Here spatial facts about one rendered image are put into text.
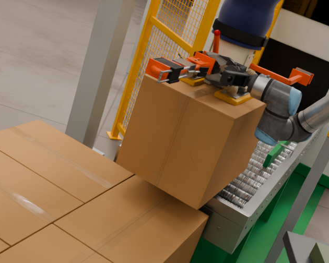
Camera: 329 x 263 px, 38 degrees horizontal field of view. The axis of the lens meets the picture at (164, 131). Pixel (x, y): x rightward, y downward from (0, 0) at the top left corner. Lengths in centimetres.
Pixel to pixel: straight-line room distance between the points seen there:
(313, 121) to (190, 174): 49
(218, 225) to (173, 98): 68
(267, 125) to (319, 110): 19
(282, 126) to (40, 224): 92
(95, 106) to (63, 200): 139
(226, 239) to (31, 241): 91
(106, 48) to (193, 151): 142
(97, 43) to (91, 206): 144
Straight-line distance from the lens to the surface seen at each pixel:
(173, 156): 184
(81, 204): 191
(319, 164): 256
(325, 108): 173
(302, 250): 179
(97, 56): 310
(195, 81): 192
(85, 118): 323
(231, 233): 218
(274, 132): 171
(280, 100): 168
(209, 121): 174
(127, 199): 202
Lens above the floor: 159
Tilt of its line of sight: 22 degrees down
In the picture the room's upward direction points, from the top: 20 degrees clockwise
